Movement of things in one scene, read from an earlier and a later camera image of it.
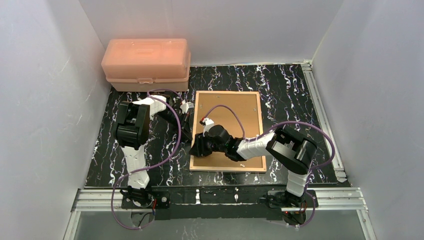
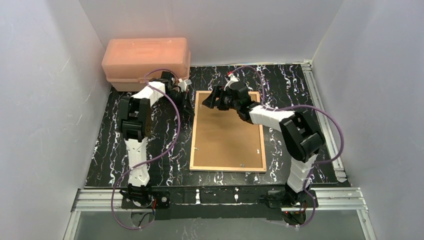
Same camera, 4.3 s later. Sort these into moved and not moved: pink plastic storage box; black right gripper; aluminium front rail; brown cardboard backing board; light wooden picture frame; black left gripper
Moved: black right gripper; black left gripper
Not moved: light wooden picture frame; pink plastic storage box; aluminium front rail; brown cardboard backing board
